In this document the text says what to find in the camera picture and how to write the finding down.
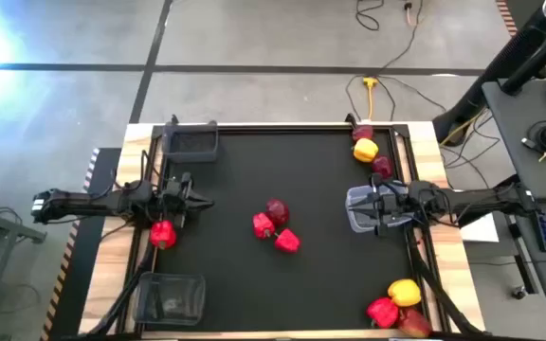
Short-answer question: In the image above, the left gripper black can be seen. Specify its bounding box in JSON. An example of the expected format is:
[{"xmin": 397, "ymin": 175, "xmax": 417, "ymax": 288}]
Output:
[{"xmin": 158, "ymin": 172, "xmax": 216, "ymax": 230}]

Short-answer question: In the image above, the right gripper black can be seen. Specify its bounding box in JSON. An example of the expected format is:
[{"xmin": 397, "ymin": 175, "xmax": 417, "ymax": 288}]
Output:
[{"xmin": 348, "ymin": 173, "xmax": 411, "ymax": 237}]

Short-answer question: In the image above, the dark red apple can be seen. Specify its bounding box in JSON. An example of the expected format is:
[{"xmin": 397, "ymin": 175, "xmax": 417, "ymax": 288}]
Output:
[
  {"xmin": 371, "ymin": 154, "xmax": 394, "ymax": 180},
  {"xmin": 397, "ymin": 307, "xmax": 433, "ymax": 339},
  {"xmin": 265, "ymin": 198, "xmax": 291, "ymax": 227},
  {"xmin": 352, "ymin": 124, "xmax": 374, "ymax": 142}
]

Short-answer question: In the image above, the yellow bell pepper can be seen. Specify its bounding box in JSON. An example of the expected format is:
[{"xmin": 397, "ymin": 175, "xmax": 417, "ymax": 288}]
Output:
[
  {"xmin": 352, "ymin": 137, "xmax": 379, "ymax": 164},
  {"xmin": 387, "ymin": 278, "xmax": 423, "ymax": 308}
]

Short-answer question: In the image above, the red bell pepper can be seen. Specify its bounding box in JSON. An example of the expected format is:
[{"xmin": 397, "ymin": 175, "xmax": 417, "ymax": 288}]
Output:
[
  {"xmin": 273, "ymin": 228, "xmax": 301, "ymax": 255},
  {"xmin": 252, "ymin": 212, "xmax": 277, "ymax": 241},
  {"xmin": 366, "ymin": 296, "xmax": 400, "ymax": 330},
  {"xmin": 149, "ymin": 220, "xmax": 178, "ymax": 251}
]

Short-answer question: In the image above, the clear plastic bin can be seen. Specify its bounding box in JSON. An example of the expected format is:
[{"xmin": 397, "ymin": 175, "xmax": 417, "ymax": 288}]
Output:
[{"xmin": 345, "ymin": 182, "xmax": 414, "ymax": 234}]

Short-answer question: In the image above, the dark grey plastic basket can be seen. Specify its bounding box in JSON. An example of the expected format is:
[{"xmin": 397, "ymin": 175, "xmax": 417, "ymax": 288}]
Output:
[{"xmin": 161, "ymin": 120, "xmax": 220, "ymax": 165}]

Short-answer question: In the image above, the black table mat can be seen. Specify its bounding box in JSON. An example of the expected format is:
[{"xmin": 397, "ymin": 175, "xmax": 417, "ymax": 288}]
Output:
[{"xmin": 154, "ymin": 130, "xmax": 416, "ymax": 332}]

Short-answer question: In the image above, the white paper sheet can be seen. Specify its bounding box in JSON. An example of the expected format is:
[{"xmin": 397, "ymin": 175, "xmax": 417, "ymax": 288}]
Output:
[{"xmin": 460, "ymin": 211, "xmax": 501, "ymax": 243}]

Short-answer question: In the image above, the black hazard-striped floor mat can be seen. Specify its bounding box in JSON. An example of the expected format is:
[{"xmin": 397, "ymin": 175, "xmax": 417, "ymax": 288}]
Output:
[{"xmin": 40, "ymin": 147, "xmax": 122, "ymax": 341}]

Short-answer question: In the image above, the grey desk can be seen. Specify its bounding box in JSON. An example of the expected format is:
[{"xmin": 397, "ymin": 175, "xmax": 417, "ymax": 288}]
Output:
[{"xmin": 481, "ymin": 78, "xmax": 546, "ymax": 200}]

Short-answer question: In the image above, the black tower fan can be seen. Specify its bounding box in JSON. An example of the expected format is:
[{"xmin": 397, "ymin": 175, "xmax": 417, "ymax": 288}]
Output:
[{"xmin": 431, "ymin": 0, "xmax": 546, "ymax": 146}]

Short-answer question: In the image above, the black monitor pole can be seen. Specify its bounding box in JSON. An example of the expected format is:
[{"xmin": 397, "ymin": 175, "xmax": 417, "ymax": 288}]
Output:
[{"xmin": 500, "ymin": 16, "xmax": 546, "ymax": 96}]

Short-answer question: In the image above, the black wire mesh basket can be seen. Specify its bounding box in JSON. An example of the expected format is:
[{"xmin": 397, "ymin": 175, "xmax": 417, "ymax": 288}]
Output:
[{"xmin": 133, "ymin": 271, "xmax": 207, "ymax": 327}]

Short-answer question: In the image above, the black table frame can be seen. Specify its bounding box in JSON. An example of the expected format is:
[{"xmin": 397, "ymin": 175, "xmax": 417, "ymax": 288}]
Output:
[{"xmin": 125, "ymin": 121, "xmax": 447, "ymax": 340}]

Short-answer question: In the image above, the black frame strut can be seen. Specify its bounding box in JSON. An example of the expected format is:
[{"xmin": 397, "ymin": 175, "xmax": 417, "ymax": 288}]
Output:
[
  {"xmin": 85, "ymin": 243, "xmax": 158, "ymax": 338},
  {"xmin": 408, "ymin": 226, "xmax": 485, "ymax": 338}
]

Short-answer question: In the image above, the yellow extension cord plug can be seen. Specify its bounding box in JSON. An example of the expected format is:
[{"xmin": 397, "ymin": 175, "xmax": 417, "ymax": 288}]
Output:
[{"xmin": 361, "ymin": 76, "xmax": 379, "ymax": 122}]

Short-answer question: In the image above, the long black floor cable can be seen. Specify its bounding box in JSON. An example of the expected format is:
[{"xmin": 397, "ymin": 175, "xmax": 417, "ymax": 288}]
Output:
[{"xmin": 345, "ymin": 0, "xmax": 447, "ymax": 122}]

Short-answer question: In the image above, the looped black floor cable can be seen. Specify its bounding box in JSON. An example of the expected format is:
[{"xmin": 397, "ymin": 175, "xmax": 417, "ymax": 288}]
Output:
[{"xmin": 355, "ymin": 0, "xmax": 387, "ymax": 32}]

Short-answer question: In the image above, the orange floor cable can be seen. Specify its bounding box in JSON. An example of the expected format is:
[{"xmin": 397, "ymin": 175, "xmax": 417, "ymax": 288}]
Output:
[{"xmin": 403, "ymin": 1, "xmax": 419, "ymax": 27}]

